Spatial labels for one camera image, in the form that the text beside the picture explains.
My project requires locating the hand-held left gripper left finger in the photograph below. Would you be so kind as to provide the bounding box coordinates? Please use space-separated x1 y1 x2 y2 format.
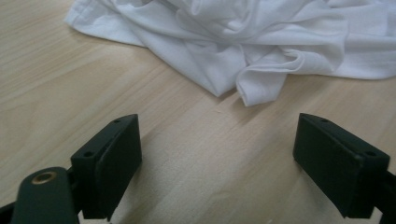
70 114 143 220

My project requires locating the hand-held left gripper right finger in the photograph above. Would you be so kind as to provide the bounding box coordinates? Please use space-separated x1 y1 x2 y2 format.
292 112 390 218

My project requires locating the white t-shirt with grey print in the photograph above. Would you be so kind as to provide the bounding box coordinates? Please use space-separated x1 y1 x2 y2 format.
64 0 396 107

